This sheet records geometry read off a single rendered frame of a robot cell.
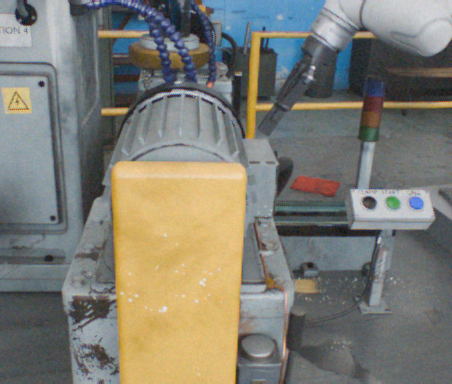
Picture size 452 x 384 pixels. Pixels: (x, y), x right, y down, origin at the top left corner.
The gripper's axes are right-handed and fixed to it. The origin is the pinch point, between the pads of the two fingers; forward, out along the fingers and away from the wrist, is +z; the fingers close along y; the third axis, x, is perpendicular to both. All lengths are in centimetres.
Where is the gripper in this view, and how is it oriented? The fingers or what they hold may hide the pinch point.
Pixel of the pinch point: (271, 119)
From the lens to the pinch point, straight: 131.0
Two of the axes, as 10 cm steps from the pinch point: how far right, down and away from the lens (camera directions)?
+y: 0.6, 3.9, -9.2
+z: -5.4, 7.9, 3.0
